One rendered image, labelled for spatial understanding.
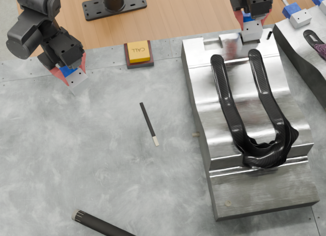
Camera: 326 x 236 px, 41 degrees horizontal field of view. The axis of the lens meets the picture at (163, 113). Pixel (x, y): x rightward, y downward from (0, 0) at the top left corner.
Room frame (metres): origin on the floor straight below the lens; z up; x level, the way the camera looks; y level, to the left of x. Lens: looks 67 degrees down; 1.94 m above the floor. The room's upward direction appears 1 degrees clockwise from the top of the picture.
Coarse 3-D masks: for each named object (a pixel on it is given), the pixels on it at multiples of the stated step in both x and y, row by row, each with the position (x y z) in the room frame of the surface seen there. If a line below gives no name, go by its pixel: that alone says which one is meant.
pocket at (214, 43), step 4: (204, 40) 0.69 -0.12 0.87; (208, 40) 0.69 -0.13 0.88; (212, 40) 0.69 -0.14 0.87; (216, 40) 0.70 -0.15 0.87; (220, 40) 0.69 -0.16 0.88; (204, 44) 0.69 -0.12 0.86; (208, 44) 0.69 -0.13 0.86; (212, 44) 0.69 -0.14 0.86; (216, 44) 0.69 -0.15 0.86; (220, 44) 0.69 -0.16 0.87; (208, 48) 0.67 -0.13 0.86; (212, 48) 0.67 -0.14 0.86; (216, 48) 0.67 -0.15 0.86
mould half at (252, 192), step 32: (192, 64) 0.60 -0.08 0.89; (192, 96) 0.52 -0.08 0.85; (256, 96) 0.51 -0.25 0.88; (288, 96) 0.51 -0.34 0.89; (224, 128) 0.40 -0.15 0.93; (256, 128) 0.40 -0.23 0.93; (224, 160) 0.32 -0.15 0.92; (288, 160) 0.34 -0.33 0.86; (224, 192) 0.25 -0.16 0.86; (256, 192) 0.26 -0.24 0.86; (288, 192) 0.26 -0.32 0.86
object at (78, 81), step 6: (66, 66) 0.56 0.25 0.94; (66, 72) 0.54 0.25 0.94; (72, 72) 0.55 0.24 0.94; (78, 72) 0.54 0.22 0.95; (66, 78) 0.52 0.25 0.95; (72, 78) 0.52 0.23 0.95; (78, 78) 0.52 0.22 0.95; (84, 78) 0.52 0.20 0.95; (72, 84) 0.50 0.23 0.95; (78, 84) 0.51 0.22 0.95; (84, 84) 0.52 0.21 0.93; (72, 90) 0.50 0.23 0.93; (78, 90) 0.50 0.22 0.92
